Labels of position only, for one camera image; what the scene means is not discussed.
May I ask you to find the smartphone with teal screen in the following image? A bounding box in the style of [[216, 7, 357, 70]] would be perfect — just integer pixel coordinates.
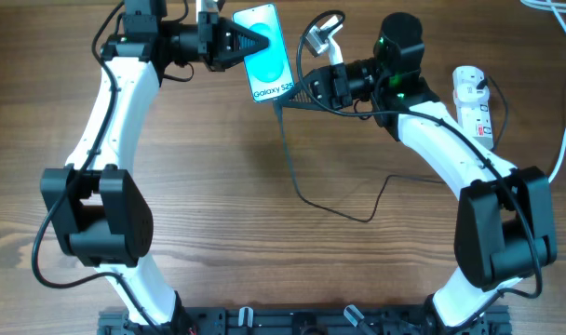
[[233, 3, 294, 102]]

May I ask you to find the black USB charging cable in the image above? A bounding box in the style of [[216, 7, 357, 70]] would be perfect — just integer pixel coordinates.
[[272, 74, 509, 224]]

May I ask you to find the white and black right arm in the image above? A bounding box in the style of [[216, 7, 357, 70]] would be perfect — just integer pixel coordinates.
[[275, 10, 558, 334]]

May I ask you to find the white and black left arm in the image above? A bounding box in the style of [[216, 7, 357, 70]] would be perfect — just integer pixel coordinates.
[[40, 1, 269, 334]]

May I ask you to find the white USB charger adapter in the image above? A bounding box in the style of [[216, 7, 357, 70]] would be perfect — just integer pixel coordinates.
[[452, 78, 490, 107]]

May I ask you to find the white power strip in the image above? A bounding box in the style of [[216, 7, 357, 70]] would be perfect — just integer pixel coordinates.
[[452, 65, 494, 150]]

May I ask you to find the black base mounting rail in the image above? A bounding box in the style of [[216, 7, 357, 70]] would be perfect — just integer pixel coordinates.
[[97, 305, 513, 335]]

